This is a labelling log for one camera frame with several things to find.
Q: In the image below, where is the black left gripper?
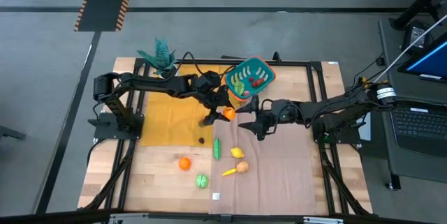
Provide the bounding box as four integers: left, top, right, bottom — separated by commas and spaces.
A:
195, 71, 235, 126

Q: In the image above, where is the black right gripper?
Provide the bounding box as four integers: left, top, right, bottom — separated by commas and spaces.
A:
235, 94, 298, 141

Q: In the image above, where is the ribbed orange toy pumpkin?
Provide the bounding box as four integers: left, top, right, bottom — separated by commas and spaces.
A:
222, 107, 237, 121

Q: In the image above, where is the light green toy leaf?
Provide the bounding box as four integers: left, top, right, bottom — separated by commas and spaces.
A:
233, 80, 246, 96

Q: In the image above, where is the yellow toy lemon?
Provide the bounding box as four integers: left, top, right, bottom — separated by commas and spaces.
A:
230, 147, 246, 160

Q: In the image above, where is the tan toy potato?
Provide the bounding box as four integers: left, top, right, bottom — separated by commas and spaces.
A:
235, 160, 250, 174

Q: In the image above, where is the smooth toy orange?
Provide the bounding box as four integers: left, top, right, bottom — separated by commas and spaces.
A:
178, 156, 192, 171

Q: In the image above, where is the teal basket orange rim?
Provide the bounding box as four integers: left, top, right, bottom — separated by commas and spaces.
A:
224, 55, 277, 102

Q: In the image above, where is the yellow cloth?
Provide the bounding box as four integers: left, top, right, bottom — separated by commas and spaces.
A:
139, 64, 242, 148

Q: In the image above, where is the pale pink cloth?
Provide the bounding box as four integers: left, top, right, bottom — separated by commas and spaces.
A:
208, 107, 318, 216

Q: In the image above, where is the green toy cabbage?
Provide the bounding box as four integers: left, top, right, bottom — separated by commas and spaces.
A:
195, 174, 210, 189

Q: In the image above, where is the artificial plant white pot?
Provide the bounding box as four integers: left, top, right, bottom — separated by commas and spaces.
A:
136, 38, 179, 79

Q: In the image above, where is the black desk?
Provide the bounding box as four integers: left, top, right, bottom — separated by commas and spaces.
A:
379, 17, 447, 183

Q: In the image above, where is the black striped-edge floor mat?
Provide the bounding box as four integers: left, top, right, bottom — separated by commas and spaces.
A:
73, 0, 136, 32

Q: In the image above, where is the black laptop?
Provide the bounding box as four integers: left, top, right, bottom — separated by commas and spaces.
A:
382, 98, 447, 158

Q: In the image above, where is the black power adapter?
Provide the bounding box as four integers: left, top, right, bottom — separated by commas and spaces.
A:
401, 20, 432, 52

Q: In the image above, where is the computer monitor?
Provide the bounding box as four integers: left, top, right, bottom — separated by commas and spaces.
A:
397, 31, 447, 84

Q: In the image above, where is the black metal stand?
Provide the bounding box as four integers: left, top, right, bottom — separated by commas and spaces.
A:
389, 0, 447, 31

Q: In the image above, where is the black overhead crossbar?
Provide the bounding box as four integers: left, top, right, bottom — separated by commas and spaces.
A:
0, 209, 447, 224

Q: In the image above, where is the grey furniture leg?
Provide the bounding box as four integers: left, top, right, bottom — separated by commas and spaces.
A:
0, 125, 27, 142

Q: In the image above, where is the black aluminium table frame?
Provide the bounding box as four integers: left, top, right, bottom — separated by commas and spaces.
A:
78, 57, 373, 218

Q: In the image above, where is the silver bracket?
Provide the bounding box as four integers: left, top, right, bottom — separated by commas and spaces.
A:
302, 216, 345, 224

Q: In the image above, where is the white cable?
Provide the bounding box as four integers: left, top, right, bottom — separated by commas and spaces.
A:
379, 14, 447, 81

